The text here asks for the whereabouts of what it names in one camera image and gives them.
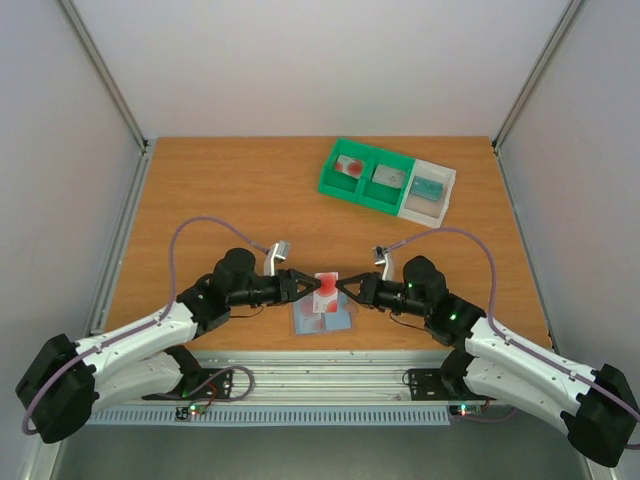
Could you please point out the white plastic bin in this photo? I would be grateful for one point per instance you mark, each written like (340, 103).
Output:
(422, 211)

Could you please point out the controller board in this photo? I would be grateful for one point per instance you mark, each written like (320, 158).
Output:
(192, 412)
(466, 410)

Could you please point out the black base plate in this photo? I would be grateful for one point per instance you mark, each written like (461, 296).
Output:
(220, 382)
(430, 384)

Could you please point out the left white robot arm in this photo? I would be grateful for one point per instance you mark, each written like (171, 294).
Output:
(68, 381)

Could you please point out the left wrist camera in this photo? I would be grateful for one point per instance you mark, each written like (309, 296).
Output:
(275, 255)

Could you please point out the aluminium front rail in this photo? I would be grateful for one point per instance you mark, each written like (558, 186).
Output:
(339, 377)

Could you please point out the right controller board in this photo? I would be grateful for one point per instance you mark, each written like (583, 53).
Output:
(466, 410)

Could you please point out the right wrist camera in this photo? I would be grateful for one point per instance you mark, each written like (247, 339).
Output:
(384, 260)

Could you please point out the left aluminium frame post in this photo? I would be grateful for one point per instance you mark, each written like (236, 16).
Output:
(86, 41)

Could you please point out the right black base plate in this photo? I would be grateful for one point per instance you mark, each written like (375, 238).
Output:
(430, 384)

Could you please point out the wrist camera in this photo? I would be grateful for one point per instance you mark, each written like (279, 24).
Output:
(275, 255)
(384, 260)

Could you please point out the teal card in bin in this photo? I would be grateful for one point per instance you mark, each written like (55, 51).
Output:
(426, 188)

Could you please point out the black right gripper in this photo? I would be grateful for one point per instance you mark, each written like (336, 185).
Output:
(367, 291)

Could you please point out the right aluminium frame post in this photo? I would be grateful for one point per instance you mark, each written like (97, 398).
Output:
(551, 47)

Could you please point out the aluminium frame post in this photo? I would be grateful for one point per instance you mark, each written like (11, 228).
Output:
(86, 41)
(551, 47)

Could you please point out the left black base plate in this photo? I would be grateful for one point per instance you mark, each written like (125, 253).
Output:
(220, 382)

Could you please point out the white magnetic stripe card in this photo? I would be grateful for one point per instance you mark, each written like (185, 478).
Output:
(388, 176)

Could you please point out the green two-compartment bin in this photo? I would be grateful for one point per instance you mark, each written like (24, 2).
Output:
(364, 191)

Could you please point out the grey slotted cable duct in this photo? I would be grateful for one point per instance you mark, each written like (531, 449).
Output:
(273, 416)

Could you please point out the left controller board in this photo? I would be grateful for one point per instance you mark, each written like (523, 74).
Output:
(192, 412)

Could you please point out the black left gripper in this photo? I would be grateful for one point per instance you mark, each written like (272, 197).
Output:
(287, 285)

